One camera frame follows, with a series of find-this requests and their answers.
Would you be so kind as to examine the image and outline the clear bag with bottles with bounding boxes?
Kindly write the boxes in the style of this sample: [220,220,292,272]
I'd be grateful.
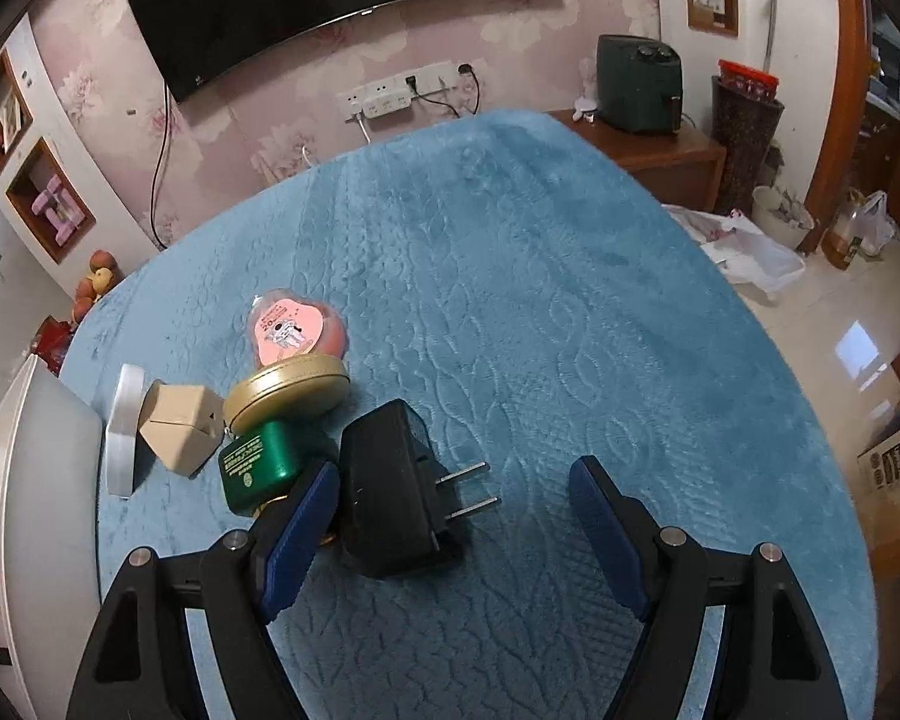
[825,191,893,271]

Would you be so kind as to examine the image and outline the white plastic bag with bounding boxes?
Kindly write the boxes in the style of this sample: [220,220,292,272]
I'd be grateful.
[660,202,807,293]

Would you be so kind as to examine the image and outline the black power cable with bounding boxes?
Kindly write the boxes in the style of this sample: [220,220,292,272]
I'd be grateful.
[409,64,485,117]

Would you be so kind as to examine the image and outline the green bottle with gold lid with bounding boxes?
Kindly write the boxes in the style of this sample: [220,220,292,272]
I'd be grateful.
[219,354,350,547]

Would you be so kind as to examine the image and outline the black television cable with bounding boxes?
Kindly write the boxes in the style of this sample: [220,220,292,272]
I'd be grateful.
[150,82,173,248]

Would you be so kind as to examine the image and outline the red lidded container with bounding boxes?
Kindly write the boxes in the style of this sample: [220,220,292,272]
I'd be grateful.
[718,58,782,102]

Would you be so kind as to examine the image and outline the red gift box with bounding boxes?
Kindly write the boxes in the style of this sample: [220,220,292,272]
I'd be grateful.
[30,315,76,376]

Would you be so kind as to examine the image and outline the dark green air fryer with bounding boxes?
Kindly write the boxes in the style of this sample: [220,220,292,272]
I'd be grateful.
[596,34,683,136]

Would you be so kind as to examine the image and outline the white wall power strip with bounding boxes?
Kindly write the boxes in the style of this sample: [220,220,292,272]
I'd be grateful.
[336,60,462,121]

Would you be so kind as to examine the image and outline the dark woven basket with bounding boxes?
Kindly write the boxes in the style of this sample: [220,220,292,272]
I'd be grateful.
[711,75,786,217]

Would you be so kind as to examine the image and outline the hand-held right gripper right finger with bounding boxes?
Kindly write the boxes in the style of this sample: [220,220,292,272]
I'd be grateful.
[568,455,848,720]

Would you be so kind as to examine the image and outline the wooden cabinet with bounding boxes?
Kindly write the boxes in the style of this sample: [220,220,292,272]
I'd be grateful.
[544,109,728,215]

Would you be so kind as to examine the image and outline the pink dumbbells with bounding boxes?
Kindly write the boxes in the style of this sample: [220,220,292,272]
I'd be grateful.
[31,174,82,245]

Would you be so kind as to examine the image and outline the white wall shelf unit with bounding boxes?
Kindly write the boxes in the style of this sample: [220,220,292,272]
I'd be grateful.
[0,45,98,263]

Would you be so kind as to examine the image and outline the framed picture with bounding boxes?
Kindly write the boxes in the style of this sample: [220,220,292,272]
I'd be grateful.
[0,79,27,151]

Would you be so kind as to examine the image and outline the cardboard box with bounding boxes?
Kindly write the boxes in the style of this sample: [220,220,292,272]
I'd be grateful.
[857,401,900,496]

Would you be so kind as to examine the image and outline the pink heart-shaped box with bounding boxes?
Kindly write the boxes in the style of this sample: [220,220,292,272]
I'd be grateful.
[247,289,350,368]

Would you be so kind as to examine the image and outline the beige angular box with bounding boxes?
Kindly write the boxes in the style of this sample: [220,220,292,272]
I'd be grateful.
[139,381,230,477]

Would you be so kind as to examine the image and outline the black plug adapter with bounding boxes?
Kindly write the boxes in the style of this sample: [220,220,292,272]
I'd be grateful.
[340,399,503,581]

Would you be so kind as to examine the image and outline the pile of fruit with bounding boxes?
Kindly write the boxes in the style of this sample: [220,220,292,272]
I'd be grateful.
[71,247,121,323]

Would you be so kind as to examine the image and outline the white plastic storage bin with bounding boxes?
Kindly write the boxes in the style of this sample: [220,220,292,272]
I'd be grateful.
[0,352,110,680]

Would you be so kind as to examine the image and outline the white bucket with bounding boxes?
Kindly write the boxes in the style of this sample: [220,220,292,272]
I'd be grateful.
[751,185,817,250]

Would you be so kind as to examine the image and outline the black wall television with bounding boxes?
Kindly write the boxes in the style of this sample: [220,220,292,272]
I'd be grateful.
[114,0,563,102]

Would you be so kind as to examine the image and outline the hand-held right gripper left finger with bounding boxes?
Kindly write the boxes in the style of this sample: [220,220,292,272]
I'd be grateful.
[66,460,342,720]

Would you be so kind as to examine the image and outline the blue plush blanket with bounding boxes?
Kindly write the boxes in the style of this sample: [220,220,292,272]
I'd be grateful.
[60,106,878,720]

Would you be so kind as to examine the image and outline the white plastic gadget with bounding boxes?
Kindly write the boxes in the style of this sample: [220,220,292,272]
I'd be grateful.
[106,364,158,497]

